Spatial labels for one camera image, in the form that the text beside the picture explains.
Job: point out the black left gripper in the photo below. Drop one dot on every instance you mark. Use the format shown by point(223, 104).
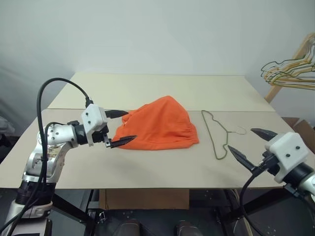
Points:
point(100, 136)

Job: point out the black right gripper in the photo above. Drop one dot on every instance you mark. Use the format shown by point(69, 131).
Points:
point(268, 162)

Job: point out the orange cloth garment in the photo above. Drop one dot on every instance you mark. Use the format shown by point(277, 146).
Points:
point(160, 123)

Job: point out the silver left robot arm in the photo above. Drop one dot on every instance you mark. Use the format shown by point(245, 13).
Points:
point(56, 135)

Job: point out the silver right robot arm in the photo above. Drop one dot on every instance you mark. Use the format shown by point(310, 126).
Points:
point(303, 172)

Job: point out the light wooden hanger rack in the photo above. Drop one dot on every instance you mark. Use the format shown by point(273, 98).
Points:
point(273, 92)

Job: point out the open brown cardboard box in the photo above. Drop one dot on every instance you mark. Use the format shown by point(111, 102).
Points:
point(304, 126)

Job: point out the dark brown rounded shape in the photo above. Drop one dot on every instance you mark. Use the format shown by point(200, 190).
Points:
point(186, 228)
point(128, 228)

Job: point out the bunch of hangers on rack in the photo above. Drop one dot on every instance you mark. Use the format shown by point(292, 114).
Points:
point(310, 50)

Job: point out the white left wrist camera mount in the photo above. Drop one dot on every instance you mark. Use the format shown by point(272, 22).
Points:
point(92, 117)

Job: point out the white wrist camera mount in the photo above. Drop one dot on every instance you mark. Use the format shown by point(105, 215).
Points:
point(288, 150)
point(92, 117)

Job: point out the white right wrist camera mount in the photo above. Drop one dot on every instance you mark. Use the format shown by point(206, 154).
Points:
point(288, 150)

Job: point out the black metal table frame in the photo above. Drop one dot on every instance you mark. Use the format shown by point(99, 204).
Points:
point(73, 209)

